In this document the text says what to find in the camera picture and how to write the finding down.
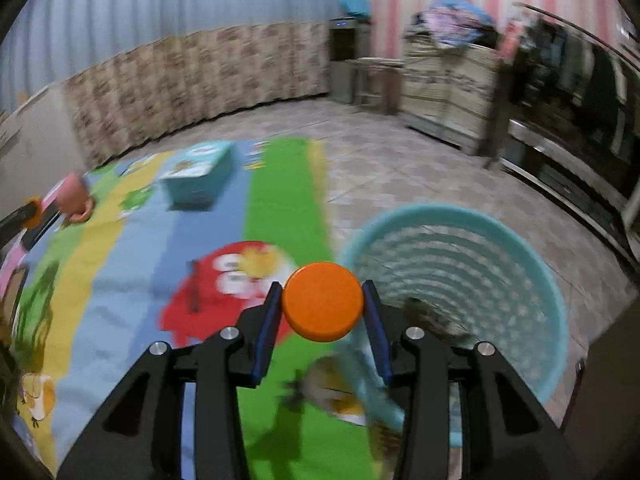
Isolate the blue and floral curtain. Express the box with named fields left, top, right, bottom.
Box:
left=0, top=0, right=346, bottom=171

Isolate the blue cloth bundle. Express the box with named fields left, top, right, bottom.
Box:
left=340, top=0, right=373, bottom=20

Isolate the low cabinet with lace cover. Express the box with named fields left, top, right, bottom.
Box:
left=500, top=115, right=640, bottom=266

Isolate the teal tissue box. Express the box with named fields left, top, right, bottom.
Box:
left=160, top=141, right=235, bottom=211

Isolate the dark gold printed packet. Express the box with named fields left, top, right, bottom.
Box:
left=400, top=297, right=476, bottom=348

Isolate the grey water dispenser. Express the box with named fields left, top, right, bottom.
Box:
left=327, top=17, right=373, bottom=106

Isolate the teal plastic mesh basket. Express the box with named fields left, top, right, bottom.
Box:
left=342, top=203, right=571, bottom=448

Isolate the small metal stool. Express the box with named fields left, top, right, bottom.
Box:
left=350, top=57, right=403, bottom=116

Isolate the white low cabinet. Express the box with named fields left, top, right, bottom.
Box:
left=0, top=85, right=86, bottom=201

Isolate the cloth covered washing machine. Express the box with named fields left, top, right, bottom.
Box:
left=400, top=40, right=503, bottom=156

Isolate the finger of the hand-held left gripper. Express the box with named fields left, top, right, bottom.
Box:
left=0, top=199, right=43, bottom=235
left=20, top=217, right=53, bottom=252

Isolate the grey cabinet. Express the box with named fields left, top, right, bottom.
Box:
left=562, top=320, right=640, bottom=461

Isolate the pile of folded clothes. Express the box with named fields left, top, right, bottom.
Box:
left=405, top=0, right=501, bottom=51

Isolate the pink cup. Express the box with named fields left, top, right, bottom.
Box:
left=56, top=171, right=96, bottom=224

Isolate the row of hanging clothes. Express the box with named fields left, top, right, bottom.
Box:
left=520, top=15, right=640, bottom=161

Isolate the metal clothes rack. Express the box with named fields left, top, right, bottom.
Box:
left=482, top=2, right=640, bottom=171

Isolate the pink hanging bag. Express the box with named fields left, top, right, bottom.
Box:
left=497, top=17, right=521, bottom=61

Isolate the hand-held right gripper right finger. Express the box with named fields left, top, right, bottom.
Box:
left=361, top=280, right=561, bottom=480

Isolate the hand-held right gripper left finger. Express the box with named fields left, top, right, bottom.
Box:
left=57, top=281, right=283, bottom=480

